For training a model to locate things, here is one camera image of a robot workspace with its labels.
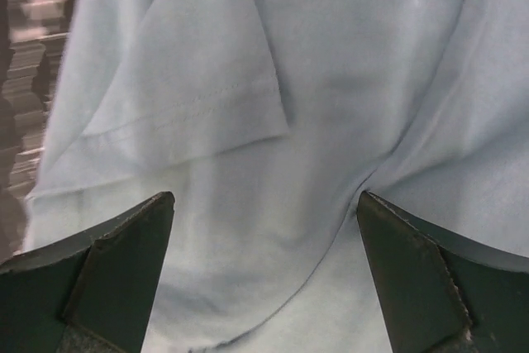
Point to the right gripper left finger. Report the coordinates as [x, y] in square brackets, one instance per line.
[90, 292]

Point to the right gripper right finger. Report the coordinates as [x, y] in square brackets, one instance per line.
[440, 291]

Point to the blue-grey t shirt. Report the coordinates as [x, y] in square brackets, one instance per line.
[267, 119]

